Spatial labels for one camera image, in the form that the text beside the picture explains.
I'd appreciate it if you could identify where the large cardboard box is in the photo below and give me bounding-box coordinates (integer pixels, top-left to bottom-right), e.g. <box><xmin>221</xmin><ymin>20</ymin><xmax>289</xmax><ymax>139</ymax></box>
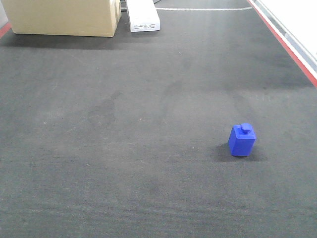
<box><xmin>1</xmin><ymin>0</ymin><xmax>121</xmax><ymax>37</ymax></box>

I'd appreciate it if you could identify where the white long carton box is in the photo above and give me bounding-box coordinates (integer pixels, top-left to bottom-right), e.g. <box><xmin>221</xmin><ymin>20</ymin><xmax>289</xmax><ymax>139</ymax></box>
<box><xmin>126</xmin><ymin>0</ymin><xmax>160</xmax><ymax>32</ymax></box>

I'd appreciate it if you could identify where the blue plastic block part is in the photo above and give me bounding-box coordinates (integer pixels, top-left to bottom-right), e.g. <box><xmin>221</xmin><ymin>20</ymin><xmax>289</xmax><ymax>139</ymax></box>
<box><xmin>228</xmin><ymin>123</ymin><xmax>257</xmax><ymax>157</ymax></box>

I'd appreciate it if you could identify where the red conveyor side rail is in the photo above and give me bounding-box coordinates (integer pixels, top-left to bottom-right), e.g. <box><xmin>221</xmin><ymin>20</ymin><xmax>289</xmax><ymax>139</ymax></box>
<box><xmin>248</xmin><ymin>0</ymin><xmax>317</xmax><ymax>86</ymax></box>

